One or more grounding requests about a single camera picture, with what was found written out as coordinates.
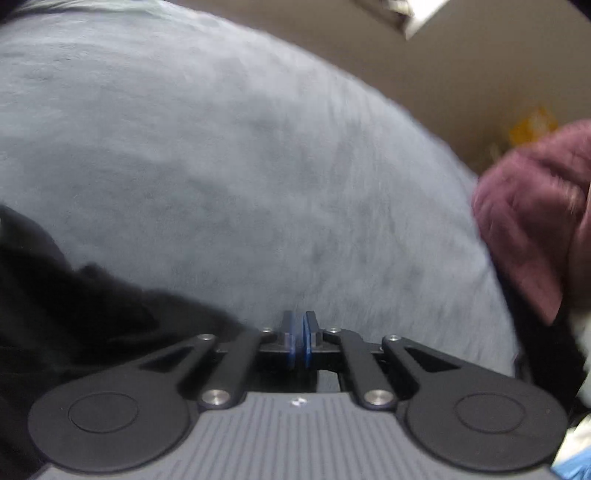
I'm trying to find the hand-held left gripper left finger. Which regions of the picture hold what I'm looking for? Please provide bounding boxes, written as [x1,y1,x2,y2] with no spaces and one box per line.
[139,310,296,411]

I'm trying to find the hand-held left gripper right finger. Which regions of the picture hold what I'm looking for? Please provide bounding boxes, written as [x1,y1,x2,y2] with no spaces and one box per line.
[302,310,462,411]

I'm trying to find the black fleece garment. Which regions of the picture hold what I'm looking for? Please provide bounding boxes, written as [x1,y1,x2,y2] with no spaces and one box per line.
[0,203,259,480]

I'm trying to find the grey bed blanket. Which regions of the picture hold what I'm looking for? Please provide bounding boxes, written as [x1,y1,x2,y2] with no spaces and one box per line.
[0,0,522,379]

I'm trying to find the light blue cloth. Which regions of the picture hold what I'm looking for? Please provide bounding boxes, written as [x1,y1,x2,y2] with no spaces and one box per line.
[551,452,591,480]

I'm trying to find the yellow object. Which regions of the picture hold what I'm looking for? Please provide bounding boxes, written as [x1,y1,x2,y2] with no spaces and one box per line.
[508,106,559,148]

